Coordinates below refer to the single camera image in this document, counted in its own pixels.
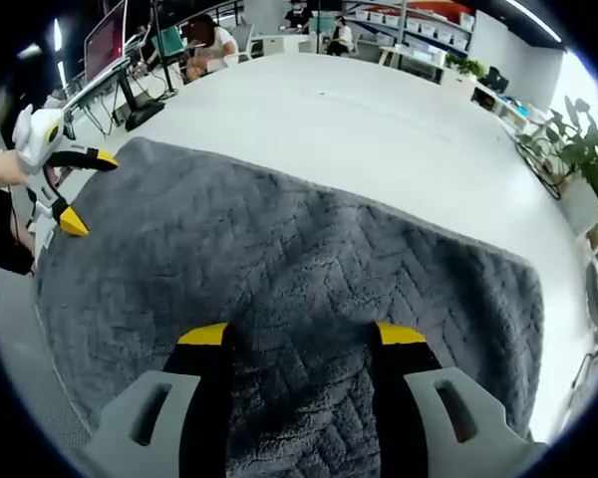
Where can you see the grey towel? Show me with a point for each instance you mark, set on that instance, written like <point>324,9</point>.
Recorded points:
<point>289,279</point>

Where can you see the open laptop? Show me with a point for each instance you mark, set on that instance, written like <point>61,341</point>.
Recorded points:
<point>104,47</point>

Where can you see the person's left hand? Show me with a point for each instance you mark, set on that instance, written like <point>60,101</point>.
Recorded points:
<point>2,174</point>

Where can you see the person's dark clothing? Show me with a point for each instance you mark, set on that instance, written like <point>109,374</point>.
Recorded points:
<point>5,234</point>

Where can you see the black laptop stand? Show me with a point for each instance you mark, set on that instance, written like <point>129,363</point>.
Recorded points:
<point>129,99</point>

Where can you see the large green potted plant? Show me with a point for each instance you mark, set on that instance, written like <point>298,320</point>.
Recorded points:
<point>583,149</point>

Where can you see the white desk unit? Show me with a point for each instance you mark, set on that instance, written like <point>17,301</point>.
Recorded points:
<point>412,60</point>

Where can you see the small green potted plant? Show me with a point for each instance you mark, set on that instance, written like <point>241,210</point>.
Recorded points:
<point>466,66</point>

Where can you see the shelf with white boxes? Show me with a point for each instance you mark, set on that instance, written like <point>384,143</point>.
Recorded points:
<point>413,22</point>

